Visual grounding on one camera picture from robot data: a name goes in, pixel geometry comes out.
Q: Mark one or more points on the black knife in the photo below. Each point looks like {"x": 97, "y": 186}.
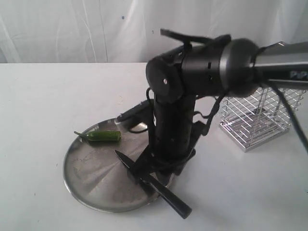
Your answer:
{"x": 176, "y": 203}

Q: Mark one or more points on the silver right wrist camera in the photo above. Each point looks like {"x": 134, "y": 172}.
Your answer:
{"x": 134, "y": 120}

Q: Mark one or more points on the green cucumber piece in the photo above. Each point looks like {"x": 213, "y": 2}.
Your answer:
{"x": 100, "y": 137}

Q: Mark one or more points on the round stainless steel plate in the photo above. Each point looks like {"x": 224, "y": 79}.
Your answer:
{"x": 95, "y": 176}

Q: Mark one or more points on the chrome wire utensil holder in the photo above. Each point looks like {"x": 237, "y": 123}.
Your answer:
{"x": 268, "y": 91}

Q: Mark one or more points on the white backdrop curtain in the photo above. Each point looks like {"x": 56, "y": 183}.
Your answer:
{"x": 116, "y": 31}

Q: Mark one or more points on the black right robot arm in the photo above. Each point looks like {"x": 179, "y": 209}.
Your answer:
{"x": 189, "y": 83}

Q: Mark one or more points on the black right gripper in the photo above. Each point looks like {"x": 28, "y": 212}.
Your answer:
{"x": 173, "y": 133}

